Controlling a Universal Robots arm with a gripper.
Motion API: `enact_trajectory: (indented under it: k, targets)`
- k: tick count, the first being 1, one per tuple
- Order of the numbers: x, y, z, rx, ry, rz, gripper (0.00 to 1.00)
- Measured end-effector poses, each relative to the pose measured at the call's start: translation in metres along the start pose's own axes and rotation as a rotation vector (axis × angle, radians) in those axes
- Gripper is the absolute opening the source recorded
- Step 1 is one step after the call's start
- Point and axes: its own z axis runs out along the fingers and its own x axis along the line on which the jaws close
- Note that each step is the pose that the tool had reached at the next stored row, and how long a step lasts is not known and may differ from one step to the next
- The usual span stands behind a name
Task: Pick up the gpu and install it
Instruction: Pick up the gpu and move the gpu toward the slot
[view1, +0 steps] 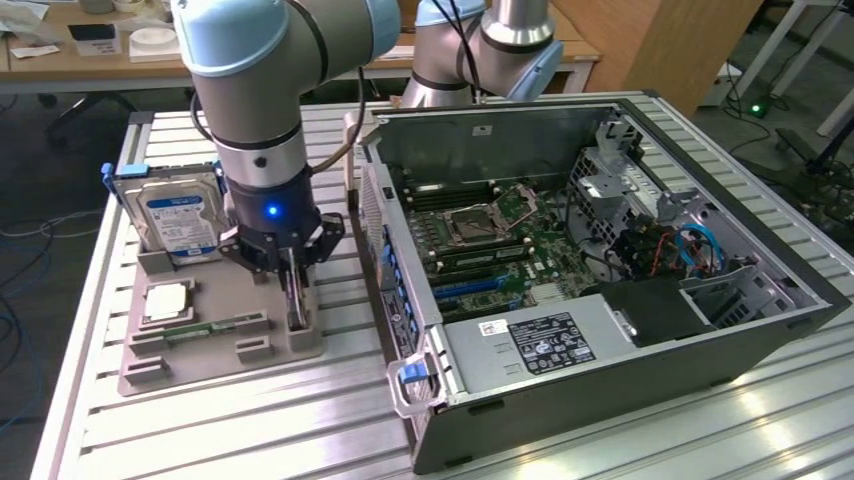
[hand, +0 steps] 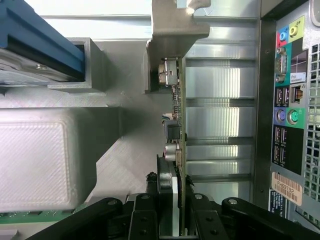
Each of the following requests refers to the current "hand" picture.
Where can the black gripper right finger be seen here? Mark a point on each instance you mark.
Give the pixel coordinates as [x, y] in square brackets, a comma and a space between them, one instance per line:
[207, 220]

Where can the open grey PC case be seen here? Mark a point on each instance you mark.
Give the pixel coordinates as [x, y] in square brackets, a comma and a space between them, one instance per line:
[265, 100]

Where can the black regulatory label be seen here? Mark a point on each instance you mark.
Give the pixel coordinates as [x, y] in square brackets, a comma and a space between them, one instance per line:
[275, 203]

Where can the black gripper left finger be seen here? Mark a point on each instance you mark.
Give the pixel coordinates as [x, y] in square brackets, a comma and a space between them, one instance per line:
[142, 220]

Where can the green RAM stick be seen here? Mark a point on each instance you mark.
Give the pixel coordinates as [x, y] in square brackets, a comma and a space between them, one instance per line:
[37, 213]

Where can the orange service tag label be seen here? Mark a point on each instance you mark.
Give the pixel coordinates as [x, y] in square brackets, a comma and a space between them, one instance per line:
[287, 187]

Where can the grey parts rack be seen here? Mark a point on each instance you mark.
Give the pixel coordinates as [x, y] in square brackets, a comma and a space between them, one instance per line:
[120, 105]

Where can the hard disk with blue carrier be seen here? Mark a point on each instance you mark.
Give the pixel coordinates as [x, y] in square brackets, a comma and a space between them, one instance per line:
[50, 40]

